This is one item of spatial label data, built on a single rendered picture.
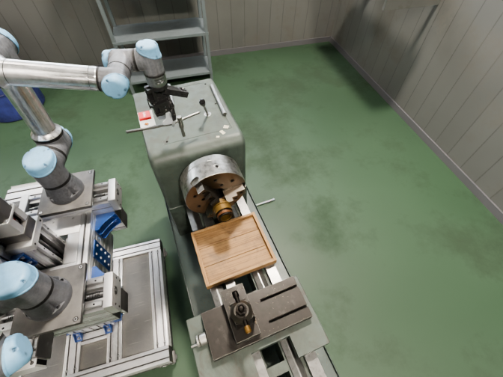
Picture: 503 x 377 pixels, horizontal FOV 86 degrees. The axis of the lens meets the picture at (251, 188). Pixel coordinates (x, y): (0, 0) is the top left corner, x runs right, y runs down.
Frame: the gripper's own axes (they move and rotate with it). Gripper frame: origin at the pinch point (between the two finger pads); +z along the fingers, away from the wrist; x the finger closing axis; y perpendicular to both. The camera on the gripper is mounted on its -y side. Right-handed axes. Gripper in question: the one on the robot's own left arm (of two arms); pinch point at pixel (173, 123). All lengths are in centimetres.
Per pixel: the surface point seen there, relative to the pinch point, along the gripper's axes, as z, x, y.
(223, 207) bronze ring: 25.9, 36.1, -1.3
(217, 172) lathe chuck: 14.4, 25.1, -6.1
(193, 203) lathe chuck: 31.3, 22.0, 7.4
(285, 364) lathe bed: 54, 100, 12
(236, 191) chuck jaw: 27.3, 31.2, -11.9
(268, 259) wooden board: 49, 61, -10
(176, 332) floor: 139, 40, 49
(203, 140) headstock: 12.6, 5.1, -11.2
